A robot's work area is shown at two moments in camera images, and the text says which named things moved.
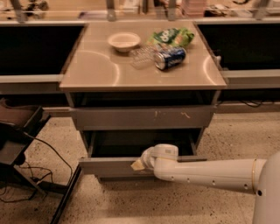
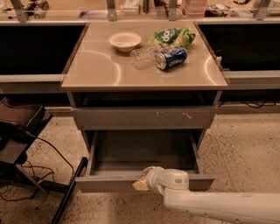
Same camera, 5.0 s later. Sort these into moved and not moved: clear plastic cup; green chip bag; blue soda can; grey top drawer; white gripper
Moved: white gripper
Not moved: clear plastic cup; grey top drawer; blue soda can; green chip bag
